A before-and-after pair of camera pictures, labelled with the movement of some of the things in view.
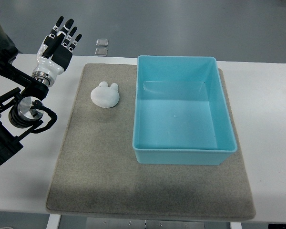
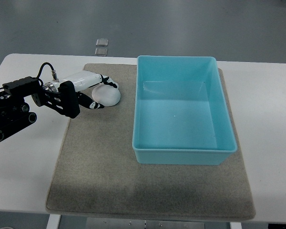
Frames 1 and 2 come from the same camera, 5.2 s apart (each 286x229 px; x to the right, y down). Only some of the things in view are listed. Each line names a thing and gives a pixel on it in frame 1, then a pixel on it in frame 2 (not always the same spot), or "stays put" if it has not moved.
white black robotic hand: (54, 54) -> (63, 96)
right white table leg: (235, 225) stays put
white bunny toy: (105, 96) stays put
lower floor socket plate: (101, 52) stays put
